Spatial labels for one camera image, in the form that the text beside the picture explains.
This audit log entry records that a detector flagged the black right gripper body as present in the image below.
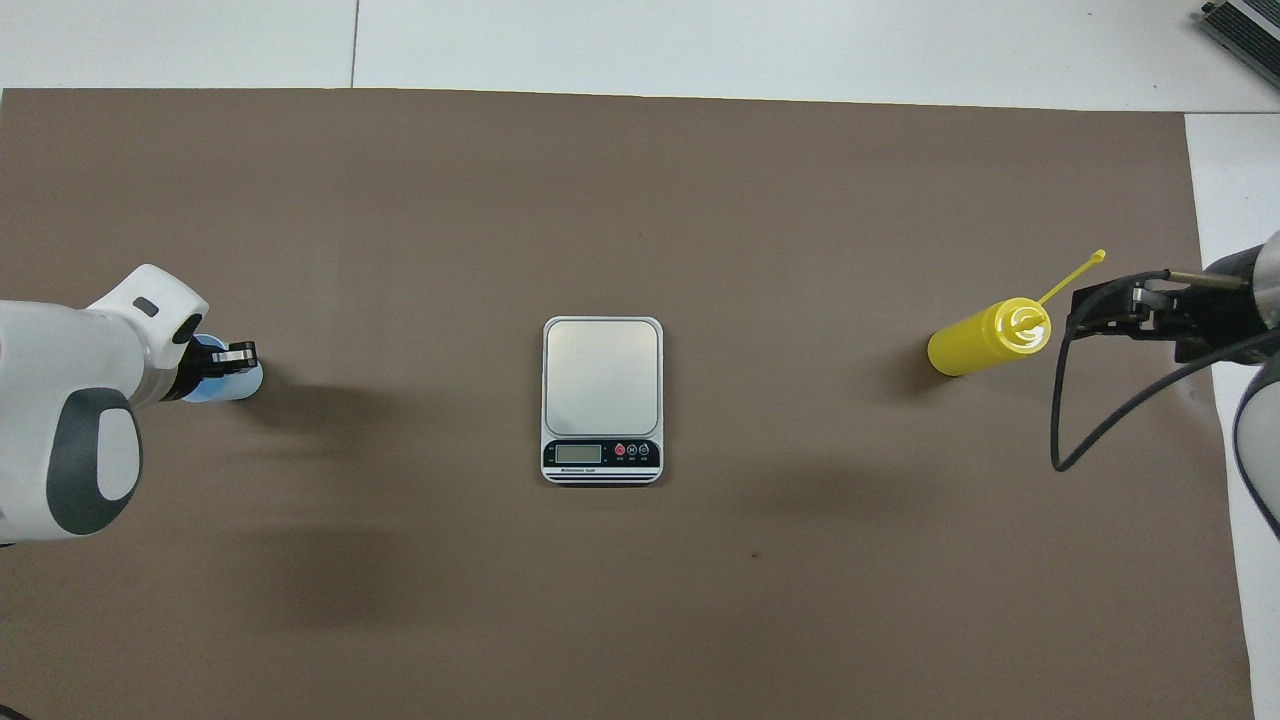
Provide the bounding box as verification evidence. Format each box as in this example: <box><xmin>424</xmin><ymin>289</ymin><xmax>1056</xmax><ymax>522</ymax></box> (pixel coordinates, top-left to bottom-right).
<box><xmin>1150</xmin><ymin>283</ymin><xmax>1273</xmax><ymax>363</ymax></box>

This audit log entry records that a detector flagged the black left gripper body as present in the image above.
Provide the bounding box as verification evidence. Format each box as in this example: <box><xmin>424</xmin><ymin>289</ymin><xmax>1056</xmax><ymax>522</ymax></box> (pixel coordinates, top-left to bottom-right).
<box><xmin>160</xmin><ymin>338</ymin><xmax>223</xmax><ymax>401</ymax></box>

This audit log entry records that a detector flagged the light blue plastic cup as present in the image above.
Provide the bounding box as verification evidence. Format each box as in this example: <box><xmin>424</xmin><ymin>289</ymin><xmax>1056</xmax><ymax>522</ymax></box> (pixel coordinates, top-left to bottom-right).
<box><xmin>183</xmin><ymin>333</ymin><xmax>264</xmax><ymax>403</ymax></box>

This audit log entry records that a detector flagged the yellow squeeze bottle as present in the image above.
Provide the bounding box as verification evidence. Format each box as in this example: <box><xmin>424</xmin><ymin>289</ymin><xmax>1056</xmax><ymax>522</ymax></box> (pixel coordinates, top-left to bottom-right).
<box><xmin>927</xmin><ymin>249</ymin><xmax>1107</xmax><ymax>378</ymax></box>

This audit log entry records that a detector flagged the silver digital kitchen scale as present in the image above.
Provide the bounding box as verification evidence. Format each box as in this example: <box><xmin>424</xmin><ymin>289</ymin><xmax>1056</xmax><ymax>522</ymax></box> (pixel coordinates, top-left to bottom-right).
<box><xmin>540</xmin><ymin>316</ymin><xmax>664</xmax><ymax>487</ymax></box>

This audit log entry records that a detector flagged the grey ribbed metal device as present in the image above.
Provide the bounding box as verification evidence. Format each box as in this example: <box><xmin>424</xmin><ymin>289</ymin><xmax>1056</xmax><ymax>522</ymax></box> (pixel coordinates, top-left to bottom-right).
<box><xmin>1198</xmin><ymin>0</ymin><xmax>1280</xmax><ymax>94</ymax></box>

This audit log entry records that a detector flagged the brown paper table mat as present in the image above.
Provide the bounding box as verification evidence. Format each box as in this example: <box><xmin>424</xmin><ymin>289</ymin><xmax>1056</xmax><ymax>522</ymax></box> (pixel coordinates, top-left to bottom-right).
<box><xmin>0</xmin><ymin>88</ymin><xmax>1256</xmax><ymax>720</ymax></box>

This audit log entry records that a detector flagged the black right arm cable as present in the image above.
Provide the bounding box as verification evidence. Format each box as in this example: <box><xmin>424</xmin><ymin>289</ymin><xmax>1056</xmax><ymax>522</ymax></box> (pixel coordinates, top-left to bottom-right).
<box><xmin>1050</xmin><ymin>268</ymin><xmax>1280</xmax><ymax>474</ymax></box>

